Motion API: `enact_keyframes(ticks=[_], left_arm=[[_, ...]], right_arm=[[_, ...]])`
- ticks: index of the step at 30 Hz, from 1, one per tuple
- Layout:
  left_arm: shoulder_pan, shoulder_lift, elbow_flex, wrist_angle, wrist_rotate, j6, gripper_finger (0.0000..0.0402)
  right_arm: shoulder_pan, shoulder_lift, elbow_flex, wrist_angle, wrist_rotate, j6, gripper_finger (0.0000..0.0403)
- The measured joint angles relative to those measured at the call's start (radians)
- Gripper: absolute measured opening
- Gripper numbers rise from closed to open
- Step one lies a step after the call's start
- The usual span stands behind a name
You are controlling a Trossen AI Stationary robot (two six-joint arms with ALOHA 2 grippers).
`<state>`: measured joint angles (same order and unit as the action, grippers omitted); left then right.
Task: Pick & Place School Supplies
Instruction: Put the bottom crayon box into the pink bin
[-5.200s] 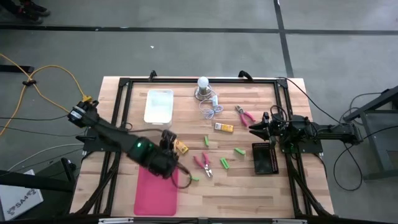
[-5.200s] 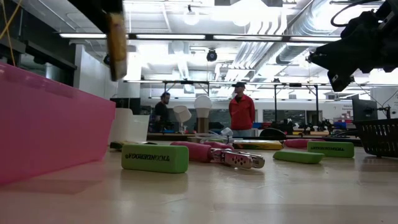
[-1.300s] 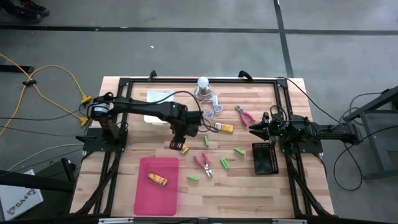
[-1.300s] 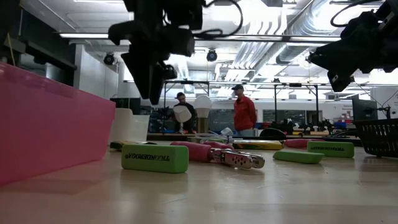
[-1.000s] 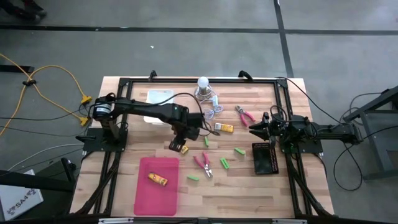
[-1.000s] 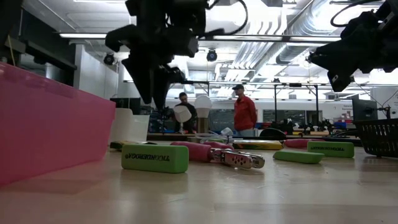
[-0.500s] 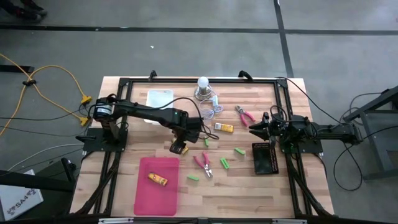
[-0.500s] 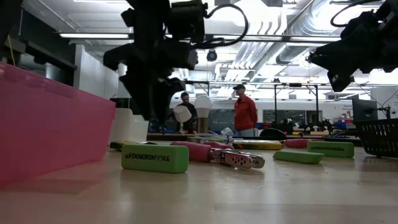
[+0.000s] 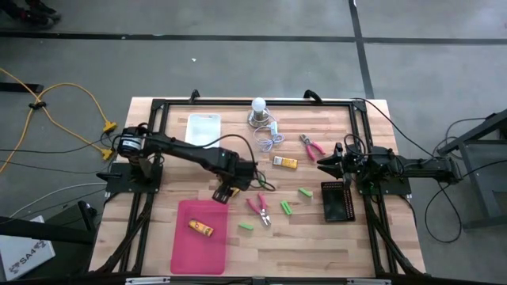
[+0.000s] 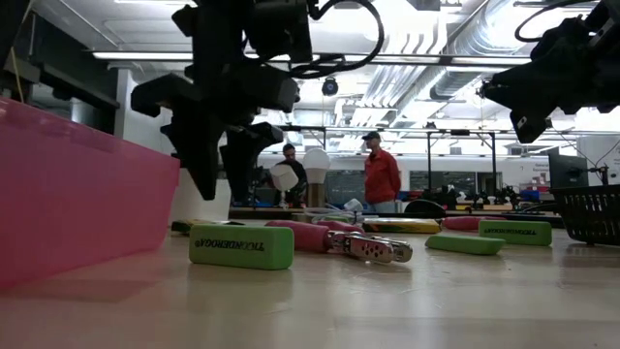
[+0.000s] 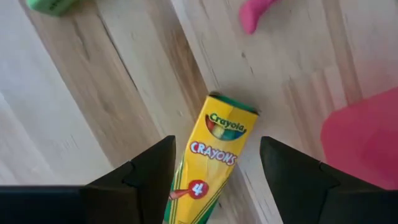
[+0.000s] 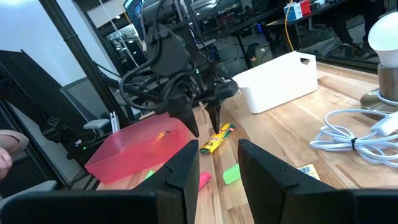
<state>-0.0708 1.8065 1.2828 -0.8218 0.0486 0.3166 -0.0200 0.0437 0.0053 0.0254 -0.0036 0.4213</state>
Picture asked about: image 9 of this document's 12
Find person's shoe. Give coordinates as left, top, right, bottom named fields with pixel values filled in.
left=0, top=0, right=63, bottom=29

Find white lamp cable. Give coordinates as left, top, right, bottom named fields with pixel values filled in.
left=252, top=108, right=286, bottom=154

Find black metal stand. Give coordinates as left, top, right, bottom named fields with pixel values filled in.
left=0, top=199, right=98, bottom=245

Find pink plastic bin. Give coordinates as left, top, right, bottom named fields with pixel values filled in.
left=170, top=199, right=230, bottom=276

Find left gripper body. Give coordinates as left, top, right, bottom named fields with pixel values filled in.
left=216, top=161, right=258, bottom=192

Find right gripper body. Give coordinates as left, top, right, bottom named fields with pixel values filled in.
left=334, top=141, right=360, bottom=190

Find white bulb on round base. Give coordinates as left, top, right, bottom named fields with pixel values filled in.
left=247, top=97, right=271, bottom=128

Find white plastic bin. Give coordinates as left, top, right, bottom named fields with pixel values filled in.
left=184, top=113, right=222, bottom=150

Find black floor bar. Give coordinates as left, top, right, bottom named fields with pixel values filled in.
left=0, top=82, right=45, bottom=94

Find silver aluminium rail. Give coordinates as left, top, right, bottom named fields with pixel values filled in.
left=346, top=278, right=392, bottom=285
left=124, top=276, right=172, bottom=285

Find black aluminium table frame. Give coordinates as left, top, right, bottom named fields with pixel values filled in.
left=89, top=89, right=427, bottom=285

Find grey metal desk frame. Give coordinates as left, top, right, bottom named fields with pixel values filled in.
left=437, top=108, right=507, bottom=230

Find white printed cardboard box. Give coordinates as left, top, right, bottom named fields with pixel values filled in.
left=0, top=215, right=56, bottom=282

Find pink-handled pliers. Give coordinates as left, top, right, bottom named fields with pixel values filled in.
left=246, top=192, right=273, bottom=227
left=299, top=133, right=326, bottom=162

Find black slotted plastic basket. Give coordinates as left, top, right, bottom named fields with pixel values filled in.
left=319, top=180, right=356, bottom=222

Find yellow extension cable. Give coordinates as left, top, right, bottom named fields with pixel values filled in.
left=0, top=66, right=119, bottom=175

